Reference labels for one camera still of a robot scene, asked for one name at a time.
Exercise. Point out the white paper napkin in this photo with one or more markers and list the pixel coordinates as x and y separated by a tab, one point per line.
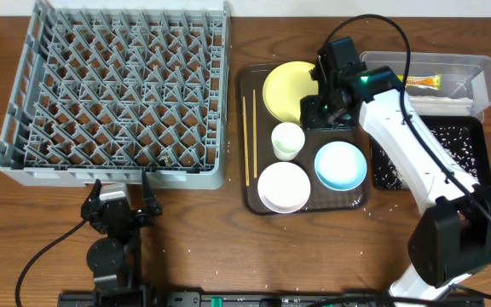
441	106

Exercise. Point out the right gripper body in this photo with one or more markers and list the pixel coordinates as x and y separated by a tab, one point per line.
321	113

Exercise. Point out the clear plastic waste bin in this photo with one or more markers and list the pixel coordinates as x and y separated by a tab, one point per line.
462	76

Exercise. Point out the yellow round plate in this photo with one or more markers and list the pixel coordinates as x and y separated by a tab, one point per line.
284	88

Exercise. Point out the black waste tray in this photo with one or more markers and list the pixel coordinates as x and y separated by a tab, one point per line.
474	126

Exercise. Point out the white round bowl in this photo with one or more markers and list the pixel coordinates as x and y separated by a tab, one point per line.
284	187

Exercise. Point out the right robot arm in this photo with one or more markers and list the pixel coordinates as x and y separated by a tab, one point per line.
452	240

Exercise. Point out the green orange snack wrapper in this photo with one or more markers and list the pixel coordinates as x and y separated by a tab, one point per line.
426	82

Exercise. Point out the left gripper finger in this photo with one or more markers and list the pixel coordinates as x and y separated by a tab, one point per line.
95	192
149	198

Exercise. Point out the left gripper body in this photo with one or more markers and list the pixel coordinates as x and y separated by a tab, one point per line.
126	234

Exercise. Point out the light blue bowl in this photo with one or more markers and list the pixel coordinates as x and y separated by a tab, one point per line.
340	166

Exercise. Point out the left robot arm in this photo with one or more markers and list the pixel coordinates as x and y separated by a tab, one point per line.
115	259

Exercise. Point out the grey plastic dish rack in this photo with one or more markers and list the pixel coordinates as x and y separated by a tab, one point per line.
119	95

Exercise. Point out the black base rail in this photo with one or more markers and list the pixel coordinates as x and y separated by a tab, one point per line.
190	299

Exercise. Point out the pale green cup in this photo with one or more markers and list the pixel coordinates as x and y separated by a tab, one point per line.
287	140

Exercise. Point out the leftover rice food waste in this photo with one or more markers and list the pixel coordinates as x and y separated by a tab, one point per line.
455	140

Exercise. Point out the left wooden chopstick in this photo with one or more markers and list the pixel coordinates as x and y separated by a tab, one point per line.
245	138

